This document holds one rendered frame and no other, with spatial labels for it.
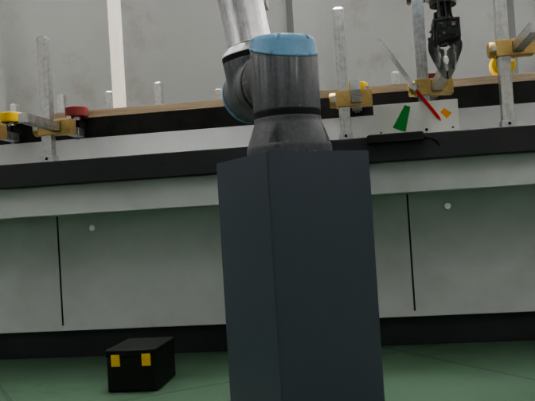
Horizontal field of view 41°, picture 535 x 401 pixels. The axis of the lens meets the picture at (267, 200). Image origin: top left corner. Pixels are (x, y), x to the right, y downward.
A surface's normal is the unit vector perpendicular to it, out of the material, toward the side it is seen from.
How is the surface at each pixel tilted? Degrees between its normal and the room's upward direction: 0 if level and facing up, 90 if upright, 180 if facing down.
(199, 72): 90
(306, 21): 90
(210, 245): 90
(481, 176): 90
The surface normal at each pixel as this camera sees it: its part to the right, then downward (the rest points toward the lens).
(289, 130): 0.00, -0.37
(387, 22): 0.47, -0.05
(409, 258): -0.14, -0.01
